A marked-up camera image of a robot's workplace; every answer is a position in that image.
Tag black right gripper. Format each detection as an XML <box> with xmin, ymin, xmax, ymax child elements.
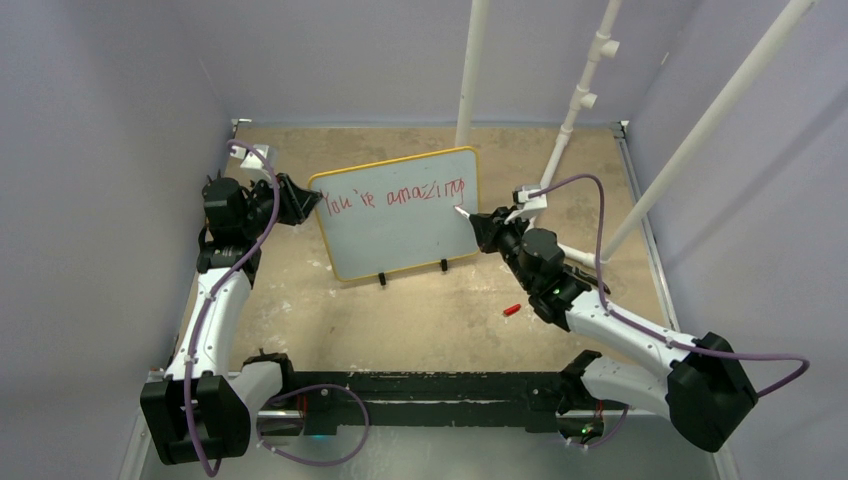
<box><xmin>472</xmin><ymin>205</ymin><xmax>537</xmax><ymax>292</ymax></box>

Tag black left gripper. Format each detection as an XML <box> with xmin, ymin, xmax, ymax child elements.
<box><xmin>241</xmin><ymin>171</ymin><xmax>320</xmax><ymax>238</ymax></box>

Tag red whiteboard marker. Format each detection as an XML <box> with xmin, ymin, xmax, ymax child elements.
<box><xmin>453</xmin><ymin>205</ymin><xmax>470</xmax><ymax>219</ymax></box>

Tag yellow framed whiteboard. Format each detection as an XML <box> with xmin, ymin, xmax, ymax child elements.
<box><xmin>308</xmin><ymin>146</ymin><xmax>480</xmax><ymax>282</ymax></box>

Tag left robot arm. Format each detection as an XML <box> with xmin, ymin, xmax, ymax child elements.
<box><xmin>140</xmin><ymin>173</ymin><xmax>321</xmax><ymax>469</ymax></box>

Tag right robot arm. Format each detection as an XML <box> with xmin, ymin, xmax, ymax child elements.
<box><xmin>466</xmin><ymin>207</ymin><xmax>759</xmax><ymax>452</ymax></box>

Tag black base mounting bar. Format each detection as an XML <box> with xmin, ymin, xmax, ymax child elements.
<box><xmin>233</xmin><ymin>369</ymin><xmax>627</xmax><ymax>435</ymax></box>

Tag white vertical pole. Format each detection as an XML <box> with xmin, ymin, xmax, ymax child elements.
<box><xmin>454</xmin><ymin>0</ymin><xmax>490</xmax><ymax>147</ymax></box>

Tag white diagonal pole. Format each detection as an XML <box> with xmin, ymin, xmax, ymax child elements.
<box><xmin>596</xmin><ymin>0</ymin><xmax>816</xmax><ymax>262</ymax></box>

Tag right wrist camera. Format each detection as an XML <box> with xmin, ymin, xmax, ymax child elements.
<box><xmin>505</xmin><ymin>185</ymin><xmax>548</xmax><ymax>223</ymax></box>

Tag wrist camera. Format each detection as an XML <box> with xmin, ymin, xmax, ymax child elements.
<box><xmin>505</xmin><ymin>185</ymin><xmax>548</xmax><ymax>223</ymax></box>
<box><xmin>229</xmin><ymin>144</ymin><xmax>278</xmax><ymax>182</ymax></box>

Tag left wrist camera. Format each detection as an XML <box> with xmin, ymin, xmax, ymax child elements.
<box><xmin>229</xmin><ymin>144</ymin><xmax>278</xmax><ymax>182</ymax></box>

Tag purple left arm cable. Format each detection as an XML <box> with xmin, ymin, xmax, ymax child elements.
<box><xmin>182</xmin><ymin>139</ymin><xmax>371</xmax><ymax>480</ymax></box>

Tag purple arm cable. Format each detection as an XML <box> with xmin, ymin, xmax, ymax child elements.
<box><xmin>182</xmin><ymin>139</ymin><xmax>371</xmax><ymax>480</ymax></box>
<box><xmin>528</xmin><ymin>173</ymin><xmax>811</xmax><ymax>452</ymax></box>

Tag black handled pliers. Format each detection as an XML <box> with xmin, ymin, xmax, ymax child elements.
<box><xmin>586</xmin><ymin>275</ymin><xmax>611</xmax><ymax>295</ymax></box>

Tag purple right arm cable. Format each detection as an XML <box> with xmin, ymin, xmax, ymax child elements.
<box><xmin>528</xmin><ymin>173</ymin><xmax>811</xmax><ymax>452</ymax></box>

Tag aluminium front rail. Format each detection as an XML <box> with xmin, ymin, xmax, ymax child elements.
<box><xmin>119</xmin><ymin>369</ymin><xmax>740</xmax><ymax>480</ymax></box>

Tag white PVC pipe frame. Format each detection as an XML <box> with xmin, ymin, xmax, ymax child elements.
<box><xmin>529</xmin><ymin>0</ymin><xmax>624</xmax><ymax>270</ymax></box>

